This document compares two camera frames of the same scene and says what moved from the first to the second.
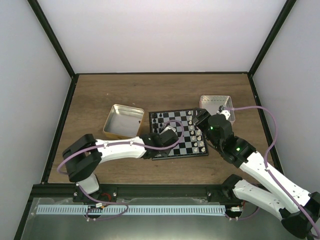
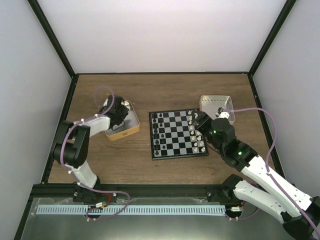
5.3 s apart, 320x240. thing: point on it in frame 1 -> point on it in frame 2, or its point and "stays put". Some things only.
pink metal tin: x=212 y=104 stays put
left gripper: x=166 y=152 -> x=125 y=111
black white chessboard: x=191 y=141 stays put
